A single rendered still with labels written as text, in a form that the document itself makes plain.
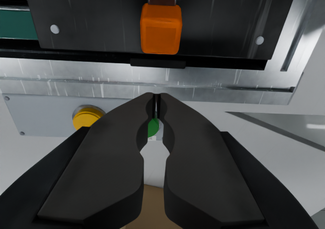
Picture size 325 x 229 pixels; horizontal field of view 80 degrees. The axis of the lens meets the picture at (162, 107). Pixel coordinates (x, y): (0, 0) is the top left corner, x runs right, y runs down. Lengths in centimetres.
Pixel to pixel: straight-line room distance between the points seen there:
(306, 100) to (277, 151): 13
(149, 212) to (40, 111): 32
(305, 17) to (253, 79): 8
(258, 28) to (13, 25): 25
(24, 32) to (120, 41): 11
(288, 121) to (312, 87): 132
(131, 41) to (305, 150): 46
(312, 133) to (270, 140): 147
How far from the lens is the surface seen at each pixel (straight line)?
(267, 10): 22
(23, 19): 27
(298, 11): 25
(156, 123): 25
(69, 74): 25
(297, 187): 65
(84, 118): 26
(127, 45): 21
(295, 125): 182
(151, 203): 51
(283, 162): 55
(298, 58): 27
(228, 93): 25
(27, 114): 31
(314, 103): 46
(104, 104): 26
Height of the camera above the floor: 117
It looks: 57 degrees down
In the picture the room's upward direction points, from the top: 179 degrees clockwise
